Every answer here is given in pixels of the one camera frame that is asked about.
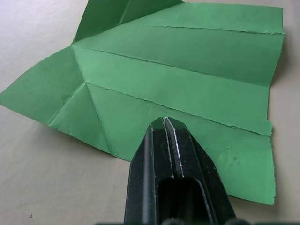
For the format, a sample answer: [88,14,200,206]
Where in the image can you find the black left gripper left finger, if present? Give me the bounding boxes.
[123,116,174,225]

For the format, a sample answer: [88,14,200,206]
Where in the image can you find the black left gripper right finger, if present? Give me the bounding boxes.
[165,116,236,225]

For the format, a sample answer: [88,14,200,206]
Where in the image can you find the green paper sheet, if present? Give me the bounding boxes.
[0,0,286,206]

